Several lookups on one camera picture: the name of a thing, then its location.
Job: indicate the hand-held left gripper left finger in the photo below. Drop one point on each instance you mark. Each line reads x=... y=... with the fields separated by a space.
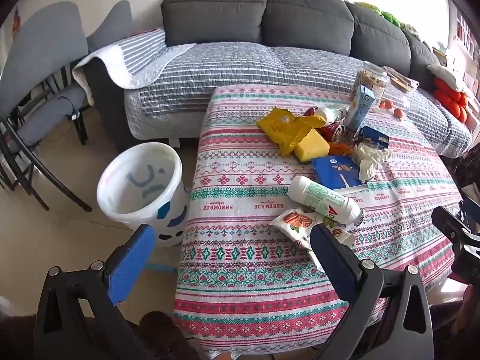
x=129 y=270

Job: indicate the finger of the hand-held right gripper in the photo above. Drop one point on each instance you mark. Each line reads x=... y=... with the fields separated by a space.
x=470 y=212
x=450 y=225

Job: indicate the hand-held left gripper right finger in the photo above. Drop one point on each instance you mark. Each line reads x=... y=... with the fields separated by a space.
x=333 y=266

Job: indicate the white wrapper red print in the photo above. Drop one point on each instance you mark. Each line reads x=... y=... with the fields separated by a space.
x=292 y=221

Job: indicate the white plastic trash bin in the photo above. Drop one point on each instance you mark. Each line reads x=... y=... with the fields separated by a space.
x=112 y=202

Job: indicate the white tissue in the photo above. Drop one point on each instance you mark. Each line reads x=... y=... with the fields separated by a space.
x=369 y=157

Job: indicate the yellow sponge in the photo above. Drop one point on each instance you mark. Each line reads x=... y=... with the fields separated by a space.
x=311 y=146

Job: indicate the yellow snack bag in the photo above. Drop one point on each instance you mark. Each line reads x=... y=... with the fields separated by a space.
x=277 y=123

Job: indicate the white bottle green label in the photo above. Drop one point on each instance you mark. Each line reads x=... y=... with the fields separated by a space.
x=318 y=195

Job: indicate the white straw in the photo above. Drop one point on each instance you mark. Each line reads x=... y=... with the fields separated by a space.
x=354 y=188

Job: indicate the red green patterned tablecloth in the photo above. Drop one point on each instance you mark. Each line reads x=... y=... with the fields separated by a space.
x=243 y=270

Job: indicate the dark blue packet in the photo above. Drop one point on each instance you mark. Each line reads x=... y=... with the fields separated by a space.
x=330 y=168

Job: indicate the small blue white box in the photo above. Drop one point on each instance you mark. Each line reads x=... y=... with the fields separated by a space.
x=375 y=137

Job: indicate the orange plush cushion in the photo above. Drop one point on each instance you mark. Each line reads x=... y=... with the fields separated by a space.
x=450 y=97

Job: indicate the orange wrapper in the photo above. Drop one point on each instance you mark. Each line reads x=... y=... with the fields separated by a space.
x=341 y=149

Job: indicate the small orange fruit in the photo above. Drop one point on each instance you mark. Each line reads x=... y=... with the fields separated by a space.
x=398 y=113
x=386 y=104

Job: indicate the red drink can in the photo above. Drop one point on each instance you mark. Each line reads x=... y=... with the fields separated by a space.
x=330 y=131

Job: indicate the white pillow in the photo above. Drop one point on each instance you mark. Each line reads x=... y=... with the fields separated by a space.
x=442 y=73

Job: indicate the tall blue white carton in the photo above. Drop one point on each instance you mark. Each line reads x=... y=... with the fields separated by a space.
x=358 y=108

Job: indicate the clear plastic container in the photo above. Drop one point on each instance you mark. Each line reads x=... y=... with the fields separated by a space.
x=403 y=79

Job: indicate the small white bottle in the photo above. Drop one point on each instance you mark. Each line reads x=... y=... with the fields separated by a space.
x=330 y=114

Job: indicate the glass jar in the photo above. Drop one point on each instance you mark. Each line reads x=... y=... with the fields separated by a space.
x=369 y=78

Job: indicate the white shelf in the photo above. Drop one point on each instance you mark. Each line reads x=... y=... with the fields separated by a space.
x=463 y=41

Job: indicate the green plush toy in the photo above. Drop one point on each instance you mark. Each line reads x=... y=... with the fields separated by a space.
x=390 y=17

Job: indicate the grey white striped quilt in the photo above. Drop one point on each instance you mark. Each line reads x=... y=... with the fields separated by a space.
x=240 y=71

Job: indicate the grey fabric sofa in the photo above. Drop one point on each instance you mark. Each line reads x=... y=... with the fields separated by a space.
x=210 y=18

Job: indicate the grey cushioned black-frame chair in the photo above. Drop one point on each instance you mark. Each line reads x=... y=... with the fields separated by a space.
x=45 y=45

